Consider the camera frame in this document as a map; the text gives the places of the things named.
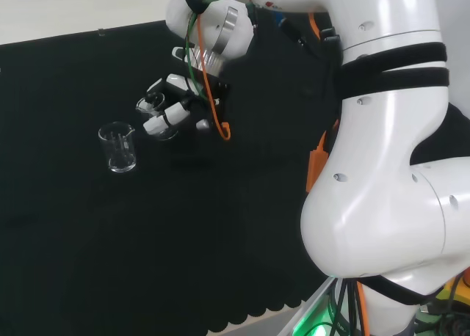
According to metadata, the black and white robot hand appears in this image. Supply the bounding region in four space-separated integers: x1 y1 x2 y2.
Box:
142 45 233 143

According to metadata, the graduated clear glass beaker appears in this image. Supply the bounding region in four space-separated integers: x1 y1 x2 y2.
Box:
134 92 180 142

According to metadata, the plain clear glass beaker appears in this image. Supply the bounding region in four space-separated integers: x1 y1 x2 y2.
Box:
97 121 138 174

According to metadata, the black table cloth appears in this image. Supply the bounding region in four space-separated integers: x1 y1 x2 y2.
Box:
0 11 344 334

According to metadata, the grey base with green light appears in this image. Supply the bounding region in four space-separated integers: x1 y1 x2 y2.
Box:
281 275 372 336

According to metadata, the yellow stop button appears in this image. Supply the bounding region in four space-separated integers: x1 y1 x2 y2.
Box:
435 266 470 317

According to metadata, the orange cable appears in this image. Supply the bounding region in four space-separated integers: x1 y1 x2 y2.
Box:
196 0 251 142

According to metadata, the green cable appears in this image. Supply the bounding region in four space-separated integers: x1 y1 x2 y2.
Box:
184 0 247 99

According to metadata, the black cable bundle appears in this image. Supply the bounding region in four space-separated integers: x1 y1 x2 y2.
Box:
328 277 368 336

